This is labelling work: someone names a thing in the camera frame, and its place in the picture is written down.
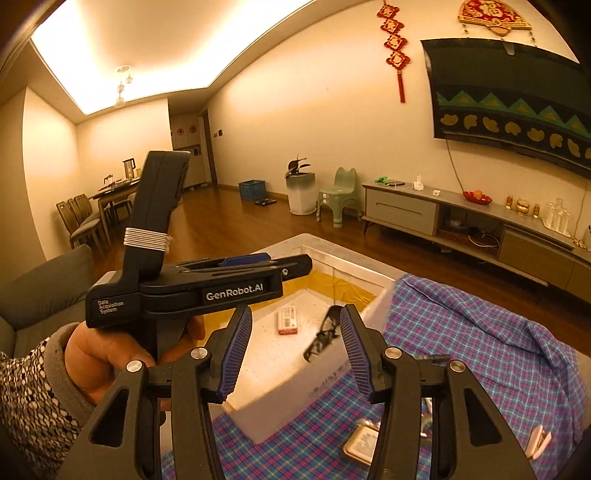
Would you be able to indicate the white nail clipper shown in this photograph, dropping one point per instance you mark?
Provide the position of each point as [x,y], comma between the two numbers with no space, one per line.
[537,443]

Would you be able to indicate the red white small box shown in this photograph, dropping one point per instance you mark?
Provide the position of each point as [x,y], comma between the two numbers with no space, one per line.
[287,320]

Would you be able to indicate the black pen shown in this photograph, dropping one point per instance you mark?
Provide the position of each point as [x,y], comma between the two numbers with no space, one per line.
[437,358]

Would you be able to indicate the left hand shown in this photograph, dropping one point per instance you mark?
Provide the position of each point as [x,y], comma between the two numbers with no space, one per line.
[92,356]

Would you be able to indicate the patterned sleeve forearm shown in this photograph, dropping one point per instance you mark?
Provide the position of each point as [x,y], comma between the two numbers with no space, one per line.
[42,412]

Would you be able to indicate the grey sofa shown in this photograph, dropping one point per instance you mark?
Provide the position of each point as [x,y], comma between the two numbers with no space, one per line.
[41,301]

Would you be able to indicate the red fruit plate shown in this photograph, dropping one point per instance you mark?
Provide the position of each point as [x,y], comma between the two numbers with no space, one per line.
[477,197]

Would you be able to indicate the red chinese knot ornament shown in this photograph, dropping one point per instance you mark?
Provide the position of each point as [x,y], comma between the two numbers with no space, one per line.
[395,43]

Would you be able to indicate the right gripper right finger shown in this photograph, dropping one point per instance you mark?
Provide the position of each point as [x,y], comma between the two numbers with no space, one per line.
[471,438]

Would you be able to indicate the wall television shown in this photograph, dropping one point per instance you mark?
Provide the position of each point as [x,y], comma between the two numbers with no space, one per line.
[512,96]

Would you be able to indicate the blue crate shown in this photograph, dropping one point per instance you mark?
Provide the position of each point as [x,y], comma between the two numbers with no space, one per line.
[252,190]

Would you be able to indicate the white foam box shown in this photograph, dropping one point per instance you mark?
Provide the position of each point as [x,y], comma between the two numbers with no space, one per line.
[295,351]

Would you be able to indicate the dining table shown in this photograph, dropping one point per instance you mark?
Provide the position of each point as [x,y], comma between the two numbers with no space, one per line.
[116,192]

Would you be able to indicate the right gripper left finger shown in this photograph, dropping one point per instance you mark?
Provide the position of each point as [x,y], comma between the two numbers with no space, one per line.
[121,438]

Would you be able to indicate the grey tv cabinet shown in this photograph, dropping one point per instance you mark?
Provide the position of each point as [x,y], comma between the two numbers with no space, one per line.
[505,238]

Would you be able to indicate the dining chair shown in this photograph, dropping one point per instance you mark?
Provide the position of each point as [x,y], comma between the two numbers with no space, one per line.
[82,223]

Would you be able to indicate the black glasses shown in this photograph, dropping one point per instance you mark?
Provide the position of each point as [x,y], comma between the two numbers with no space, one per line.
[329,331]

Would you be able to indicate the green plastic stool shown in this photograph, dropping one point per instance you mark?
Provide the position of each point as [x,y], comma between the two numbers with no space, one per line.
[341,193]

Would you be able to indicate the red fan ornament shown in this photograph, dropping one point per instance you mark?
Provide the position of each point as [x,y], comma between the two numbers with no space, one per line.
[497,16]

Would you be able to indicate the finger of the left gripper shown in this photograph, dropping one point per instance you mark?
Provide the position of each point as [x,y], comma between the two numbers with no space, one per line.
[244,260]

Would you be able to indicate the plaid blue cloth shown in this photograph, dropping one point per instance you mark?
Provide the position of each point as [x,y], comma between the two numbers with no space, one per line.
[532,378]

